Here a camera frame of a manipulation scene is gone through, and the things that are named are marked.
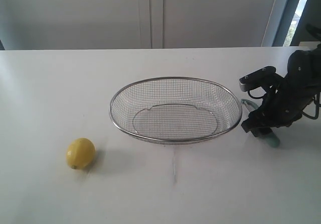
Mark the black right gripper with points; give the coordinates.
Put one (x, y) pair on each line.
(280, 108)

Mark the teal handled peeler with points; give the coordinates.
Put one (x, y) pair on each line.
(272, 139)

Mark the yellow lemon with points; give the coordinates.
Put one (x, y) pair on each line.
(80, 153)

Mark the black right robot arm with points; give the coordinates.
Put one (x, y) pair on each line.
(302, 65)

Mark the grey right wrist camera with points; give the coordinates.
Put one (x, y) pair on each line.
(259, 78)

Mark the oval metal wire basket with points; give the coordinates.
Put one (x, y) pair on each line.
(175, 110)

